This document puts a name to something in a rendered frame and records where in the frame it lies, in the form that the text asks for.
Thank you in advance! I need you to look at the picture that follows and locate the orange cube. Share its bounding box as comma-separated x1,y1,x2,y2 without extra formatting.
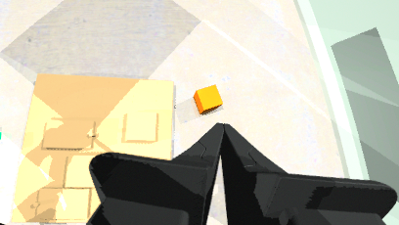
194,85,223,114

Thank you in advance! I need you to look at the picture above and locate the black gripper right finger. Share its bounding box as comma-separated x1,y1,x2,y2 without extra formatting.
221,123,398,225

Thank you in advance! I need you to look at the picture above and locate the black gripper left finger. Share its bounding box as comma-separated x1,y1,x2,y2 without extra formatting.
89,122,224,225

